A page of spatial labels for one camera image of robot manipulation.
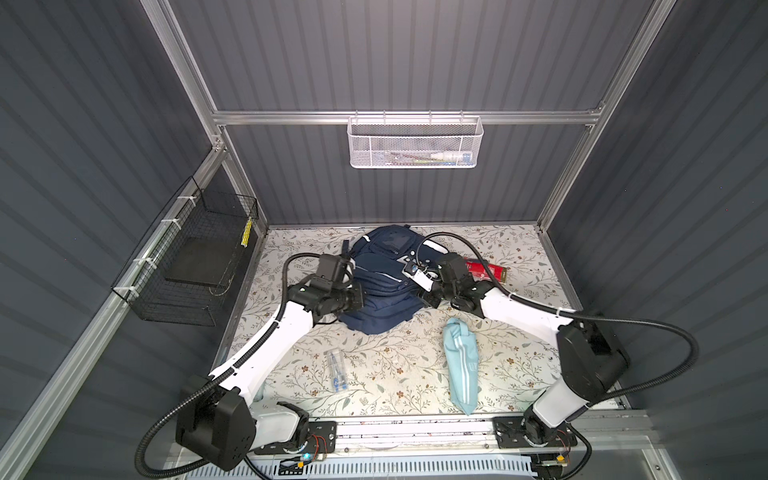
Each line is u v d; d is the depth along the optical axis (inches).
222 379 16.3
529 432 25.9
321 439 28.4
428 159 36.0
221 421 15.3
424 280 30.2
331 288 24.2
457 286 26.8
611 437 29.1
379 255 40.3
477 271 42.1
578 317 19.0
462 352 32.9
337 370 33.1
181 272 28.4
